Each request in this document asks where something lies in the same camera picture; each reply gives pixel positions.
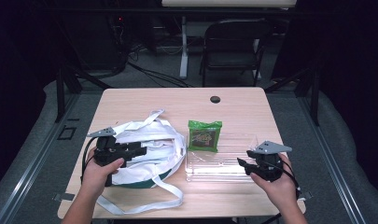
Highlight green snack packet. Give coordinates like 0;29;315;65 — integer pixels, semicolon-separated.
187;119;224;154

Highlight black folding chair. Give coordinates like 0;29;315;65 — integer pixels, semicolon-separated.
199;18;273;89

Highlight clear plastic tray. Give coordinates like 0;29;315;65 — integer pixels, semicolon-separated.
184;133;260;184

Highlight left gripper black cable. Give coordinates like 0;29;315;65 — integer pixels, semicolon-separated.
79;135;99;185

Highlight person's right hand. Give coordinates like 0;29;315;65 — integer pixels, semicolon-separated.
249;153;301;213

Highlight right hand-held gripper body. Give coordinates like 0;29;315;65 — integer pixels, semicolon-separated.
246;140;293;183

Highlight white tote bag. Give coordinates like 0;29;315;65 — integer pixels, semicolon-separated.
94;108;188;217

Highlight black metal stand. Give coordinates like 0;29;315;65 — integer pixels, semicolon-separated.
264;60;322;127
53;60;112;124

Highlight white desk leg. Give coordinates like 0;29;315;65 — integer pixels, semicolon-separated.
179;15;189;79

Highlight grey tape strip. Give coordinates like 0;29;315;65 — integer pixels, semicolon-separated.
298;190;315;201
51;192;76;202

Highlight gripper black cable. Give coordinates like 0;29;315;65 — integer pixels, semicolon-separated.
79;135;99;185
260;157;303;224

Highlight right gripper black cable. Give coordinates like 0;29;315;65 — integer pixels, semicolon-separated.
260;157;303;224

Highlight person's left hand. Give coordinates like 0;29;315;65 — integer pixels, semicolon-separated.
79;147;126;201

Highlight aluminium floor rail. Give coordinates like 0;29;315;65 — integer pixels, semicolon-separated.
0;92;81;224
297;92;369;224

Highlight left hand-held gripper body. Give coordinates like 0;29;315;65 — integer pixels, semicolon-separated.
86;126;130;168

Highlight black floor cables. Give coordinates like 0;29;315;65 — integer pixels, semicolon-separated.
126;60;192;89

